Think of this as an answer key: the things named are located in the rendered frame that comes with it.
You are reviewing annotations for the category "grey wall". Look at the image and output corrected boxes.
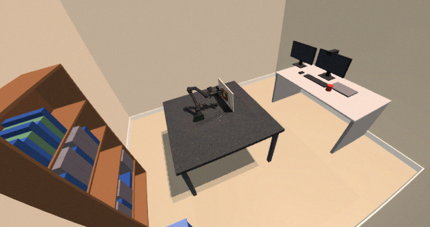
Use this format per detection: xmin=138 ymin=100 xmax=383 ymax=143
xmin=218 ymin=78 xmax=234 ymax=112

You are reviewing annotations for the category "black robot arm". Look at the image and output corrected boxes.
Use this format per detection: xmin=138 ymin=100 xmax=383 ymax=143
xmin=187 ymin=87 xmax=221 ymax=116

